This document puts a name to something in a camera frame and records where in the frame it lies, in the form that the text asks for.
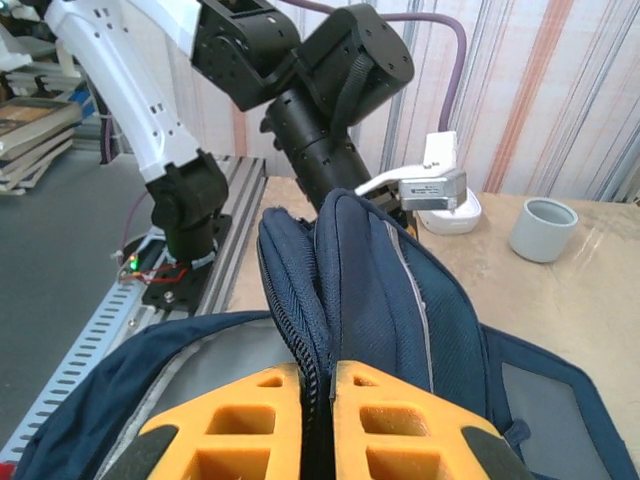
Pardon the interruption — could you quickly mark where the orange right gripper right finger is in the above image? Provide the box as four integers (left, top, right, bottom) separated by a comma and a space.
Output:
332, 359, 526, 480

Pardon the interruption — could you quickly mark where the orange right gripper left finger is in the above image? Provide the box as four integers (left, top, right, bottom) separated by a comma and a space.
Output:
124, 363, 304, 480

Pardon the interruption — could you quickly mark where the navy blue school backpack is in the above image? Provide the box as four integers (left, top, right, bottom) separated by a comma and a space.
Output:
14, 188, 629, 480

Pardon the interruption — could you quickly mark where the stack of books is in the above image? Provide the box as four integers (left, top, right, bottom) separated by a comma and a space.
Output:
0, 94, 84, 197

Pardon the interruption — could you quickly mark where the grey cup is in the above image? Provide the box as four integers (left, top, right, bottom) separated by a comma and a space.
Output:
508, 197, 580, 264

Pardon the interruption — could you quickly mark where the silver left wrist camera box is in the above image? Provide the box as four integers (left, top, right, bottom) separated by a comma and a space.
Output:
352, 130, 469, 214

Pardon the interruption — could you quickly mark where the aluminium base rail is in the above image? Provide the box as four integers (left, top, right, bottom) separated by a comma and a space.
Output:
193, 154, 267, 317

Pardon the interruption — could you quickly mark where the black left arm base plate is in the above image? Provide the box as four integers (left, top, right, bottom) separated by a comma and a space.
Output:
141, 214, 234, 317

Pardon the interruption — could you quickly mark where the slotted grey cable duct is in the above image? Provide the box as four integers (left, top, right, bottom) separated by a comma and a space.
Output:
0, 279, 172, 467

